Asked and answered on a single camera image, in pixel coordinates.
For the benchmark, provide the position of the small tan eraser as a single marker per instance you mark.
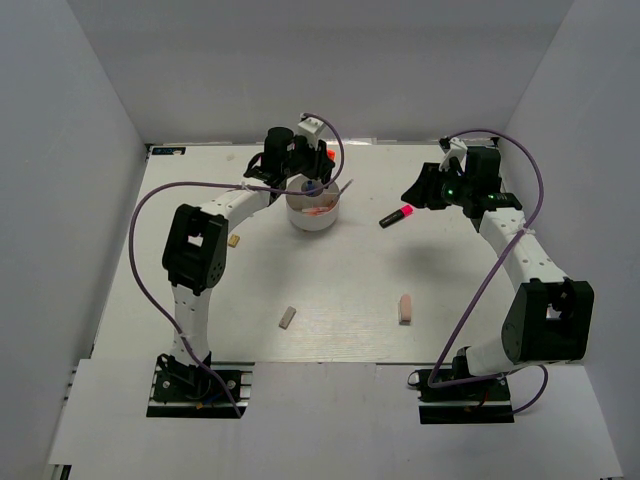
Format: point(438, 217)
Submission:
point(233, 241)

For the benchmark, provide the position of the white round divided organizer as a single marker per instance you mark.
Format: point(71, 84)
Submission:
point(296, 203)

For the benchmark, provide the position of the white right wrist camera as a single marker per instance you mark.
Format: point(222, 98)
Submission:
point(453, 148)

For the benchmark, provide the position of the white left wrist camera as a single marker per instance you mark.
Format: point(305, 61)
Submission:
point(311, 128)

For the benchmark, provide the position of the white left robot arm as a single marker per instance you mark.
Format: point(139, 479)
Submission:
point(196, 249)

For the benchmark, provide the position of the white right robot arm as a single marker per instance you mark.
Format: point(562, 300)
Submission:
point(550, 316)

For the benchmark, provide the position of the slim orange-red highlighter pen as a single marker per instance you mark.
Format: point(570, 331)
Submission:
point(319, 210)

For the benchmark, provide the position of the clear grey pen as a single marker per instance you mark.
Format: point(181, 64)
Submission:
point(342, 191)

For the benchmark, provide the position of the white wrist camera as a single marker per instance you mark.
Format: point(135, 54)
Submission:
point(453, 148)
point(311, 128)

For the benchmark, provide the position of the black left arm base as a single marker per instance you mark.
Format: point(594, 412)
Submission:
point(188, 392)

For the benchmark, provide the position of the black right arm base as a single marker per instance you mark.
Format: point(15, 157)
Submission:
point(486, 402)

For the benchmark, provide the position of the grey eraser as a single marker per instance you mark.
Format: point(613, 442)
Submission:
point(287, 317)

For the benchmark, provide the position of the black highlighter pink cap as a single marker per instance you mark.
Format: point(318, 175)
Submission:
point(396, 216)

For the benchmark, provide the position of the pink eraser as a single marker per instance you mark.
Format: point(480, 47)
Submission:
point(405, 310)

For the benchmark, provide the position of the left blue table label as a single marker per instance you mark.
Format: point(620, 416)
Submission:
point(168, 151)

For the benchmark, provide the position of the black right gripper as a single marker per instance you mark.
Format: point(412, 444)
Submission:
point(423, 193)

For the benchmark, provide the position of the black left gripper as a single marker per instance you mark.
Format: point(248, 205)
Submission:
point(321, 164)

